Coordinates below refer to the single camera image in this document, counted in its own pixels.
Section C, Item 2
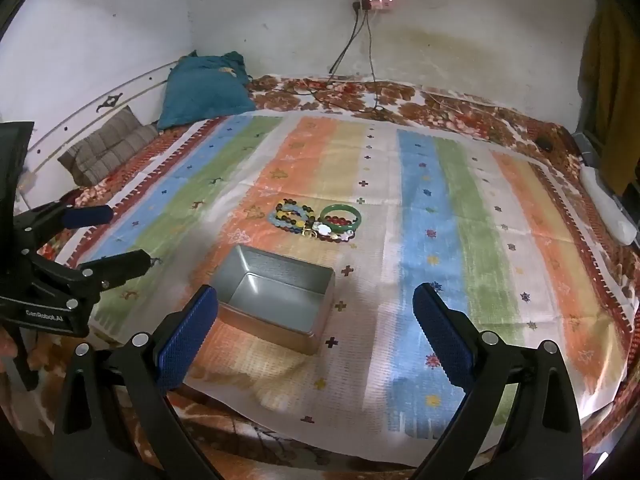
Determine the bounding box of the multicoloured bead bracelet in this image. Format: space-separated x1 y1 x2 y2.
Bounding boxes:
277 202 316 235

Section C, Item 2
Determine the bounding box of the green jade bangle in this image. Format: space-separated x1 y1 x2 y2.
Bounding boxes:
319 203 362 234

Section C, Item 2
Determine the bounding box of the colourful striped mat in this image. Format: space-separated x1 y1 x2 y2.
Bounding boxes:
67 112 628 471

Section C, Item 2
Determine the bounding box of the black power cable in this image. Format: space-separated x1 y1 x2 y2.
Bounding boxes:
327 6 364 76

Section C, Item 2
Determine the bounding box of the brown striped cushion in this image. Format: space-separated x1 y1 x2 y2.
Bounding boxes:
57 106 159 187

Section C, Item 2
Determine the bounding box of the pale blue bead bracelet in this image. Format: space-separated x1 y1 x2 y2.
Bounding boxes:
269 201 307 231

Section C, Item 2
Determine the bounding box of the white decorated headboard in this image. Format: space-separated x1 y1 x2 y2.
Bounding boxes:
0 57 197 211

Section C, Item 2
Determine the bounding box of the yellow hanging cloth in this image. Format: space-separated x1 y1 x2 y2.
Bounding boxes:
578 0 640 196

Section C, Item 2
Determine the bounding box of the white bolster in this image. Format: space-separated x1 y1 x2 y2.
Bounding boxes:
579 166 639 247

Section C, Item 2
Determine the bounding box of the silver metal tin box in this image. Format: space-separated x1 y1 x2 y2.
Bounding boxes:
212 245 336 357

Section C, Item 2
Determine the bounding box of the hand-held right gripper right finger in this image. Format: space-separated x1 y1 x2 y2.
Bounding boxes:
411 282 583 480

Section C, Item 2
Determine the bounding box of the teal pillow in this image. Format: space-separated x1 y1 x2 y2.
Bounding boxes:
157 51 256 131

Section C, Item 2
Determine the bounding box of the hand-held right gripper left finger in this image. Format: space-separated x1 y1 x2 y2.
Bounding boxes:
52 284 223 480

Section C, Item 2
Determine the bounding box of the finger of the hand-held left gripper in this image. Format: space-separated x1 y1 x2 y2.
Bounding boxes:
12 200 115 242
22 249 153 306

